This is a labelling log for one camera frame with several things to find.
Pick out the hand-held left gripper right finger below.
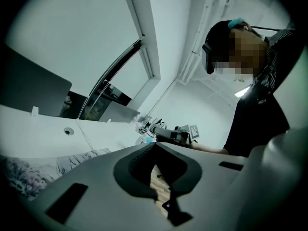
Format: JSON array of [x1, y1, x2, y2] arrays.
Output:
[[154, 142, 252, 231]]

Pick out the person's right forearm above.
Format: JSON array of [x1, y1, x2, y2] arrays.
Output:
[[189, 141, 230, 155]]

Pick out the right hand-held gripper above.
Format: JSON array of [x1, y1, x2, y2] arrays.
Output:
[[150, 124, 201, 145]]

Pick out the wide white roller blind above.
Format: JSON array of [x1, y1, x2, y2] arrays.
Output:
[[4, 0, 146, 99]]

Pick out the dark monitor panel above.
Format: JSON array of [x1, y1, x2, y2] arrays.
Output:
[[0, 44, 73, 118]]

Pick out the ceiling light strip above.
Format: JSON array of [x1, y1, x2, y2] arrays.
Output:
[[234, 86, 251, 98]]

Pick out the circuit board with wires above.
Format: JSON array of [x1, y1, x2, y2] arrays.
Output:
[[136, 119, 157, 136]]

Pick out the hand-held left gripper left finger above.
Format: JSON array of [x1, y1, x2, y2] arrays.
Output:
[[20, 142, 175, 231]]

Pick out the black head-worn camera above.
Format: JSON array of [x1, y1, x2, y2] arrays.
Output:
[[202, 41, 215, 75]]

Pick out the black headset cable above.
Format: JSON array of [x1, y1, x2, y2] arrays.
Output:
[[251, 26, 282, 31]]

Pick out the narrow white roller blind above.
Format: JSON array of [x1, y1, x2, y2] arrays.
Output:
[[110, 49, 154, 100]]

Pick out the teal hair clip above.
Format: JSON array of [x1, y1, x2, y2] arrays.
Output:
[[228, 17, 245, 29]]

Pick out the thin white cable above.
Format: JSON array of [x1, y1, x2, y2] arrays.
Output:
[[76, 118, 97, 152]]

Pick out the white ceiling cable tray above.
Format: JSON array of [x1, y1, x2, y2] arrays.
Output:
[[177, 0, 239, 84]]

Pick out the dark printed cloth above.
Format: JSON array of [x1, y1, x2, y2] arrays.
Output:
[[0, 148, 112, 202]]

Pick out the person's black striped clothing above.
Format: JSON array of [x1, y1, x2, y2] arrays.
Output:
[[223, 27, 304, 157]]

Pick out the small grey desk partition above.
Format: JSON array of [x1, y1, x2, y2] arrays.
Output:
[[99, 102, 141, 123]]

